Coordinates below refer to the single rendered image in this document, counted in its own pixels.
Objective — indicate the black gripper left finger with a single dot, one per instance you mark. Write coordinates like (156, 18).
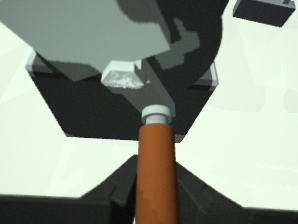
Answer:
(112, 201)

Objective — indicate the grey block with two pegs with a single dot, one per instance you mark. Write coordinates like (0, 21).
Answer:
(269, 12)

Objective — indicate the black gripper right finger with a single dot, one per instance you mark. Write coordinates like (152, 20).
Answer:
(200, 203)

